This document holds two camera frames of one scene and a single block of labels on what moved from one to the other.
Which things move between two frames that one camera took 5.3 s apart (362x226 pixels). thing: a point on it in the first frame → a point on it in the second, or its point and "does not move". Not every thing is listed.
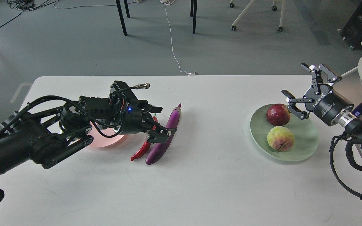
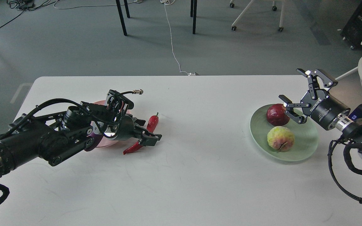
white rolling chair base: (280, 28) does not move
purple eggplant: (172, 126) → (97, 138)
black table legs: (194, 15) does not move
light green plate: (306, 136) does not move
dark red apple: (278, 114) does not move
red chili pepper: (146, 146) → (151, 125)
